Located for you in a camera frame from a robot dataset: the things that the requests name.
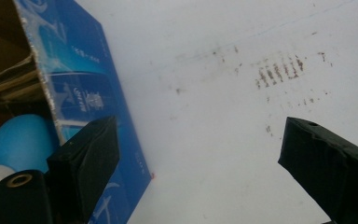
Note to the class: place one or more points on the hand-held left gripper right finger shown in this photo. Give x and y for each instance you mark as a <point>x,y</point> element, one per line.
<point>323,168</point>

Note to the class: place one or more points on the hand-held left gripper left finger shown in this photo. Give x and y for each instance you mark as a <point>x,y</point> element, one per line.
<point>80,168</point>

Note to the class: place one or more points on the blue bottle with white cap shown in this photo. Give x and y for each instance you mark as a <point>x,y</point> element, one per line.
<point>18,140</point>

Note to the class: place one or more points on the blue cardboard box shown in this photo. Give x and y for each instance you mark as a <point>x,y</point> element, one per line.
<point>84,77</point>

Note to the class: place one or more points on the white board mat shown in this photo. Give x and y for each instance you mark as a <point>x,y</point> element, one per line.
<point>217,140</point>

